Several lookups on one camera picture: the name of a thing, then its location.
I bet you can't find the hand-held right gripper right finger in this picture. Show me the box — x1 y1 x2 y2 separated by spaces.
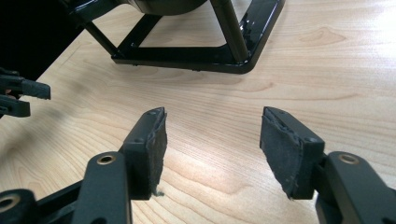
260 106 396 224

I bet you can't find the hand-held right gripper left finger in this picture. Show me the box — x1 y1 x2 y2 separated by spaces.
71 106 168 224

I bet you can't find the red and black shoe rack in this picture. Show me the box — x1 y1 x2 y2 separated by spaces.
59 0 286 75

